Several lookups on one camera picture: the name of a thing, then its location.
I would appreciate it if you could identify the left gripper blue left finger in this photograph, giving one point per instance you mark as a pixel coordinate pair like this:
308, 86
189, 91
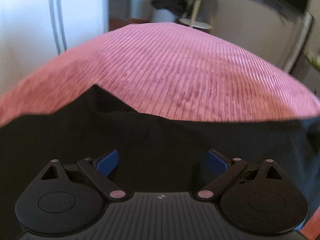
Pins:
106, 163

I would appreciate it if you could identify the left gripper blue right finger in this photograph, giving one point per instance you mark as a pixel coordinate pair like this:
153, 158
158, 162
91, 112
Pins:
216, 162

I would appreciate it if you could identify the black pants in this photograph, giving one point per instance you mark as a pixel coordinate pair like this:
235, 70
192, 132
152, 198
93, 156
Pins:
155, 153

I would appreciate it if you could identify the black clothing pile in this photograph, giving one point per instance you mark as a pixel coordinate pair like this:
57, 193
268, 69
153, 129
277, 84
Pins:
177, 7

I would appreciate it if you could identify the pink ribbed bedspread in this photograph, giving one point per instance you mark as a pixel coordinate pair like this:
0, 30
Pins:
168, 70

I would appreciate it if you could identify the round white side table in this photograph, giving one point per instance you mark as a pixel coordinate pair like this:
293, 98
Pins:
189, 17

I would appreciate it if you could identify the white laundry basket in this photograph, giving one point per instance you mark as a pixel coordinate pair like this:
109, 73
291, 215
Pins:
162, 15

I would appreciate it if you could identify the white wardrobe with black lines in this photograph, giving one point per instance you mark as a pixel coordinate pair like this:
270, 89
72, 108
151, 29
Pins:
36, 31

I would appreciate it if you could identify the dark wooden door frame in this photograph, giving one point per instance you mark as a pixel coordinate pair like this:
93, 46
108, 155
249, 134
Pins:
119, 13

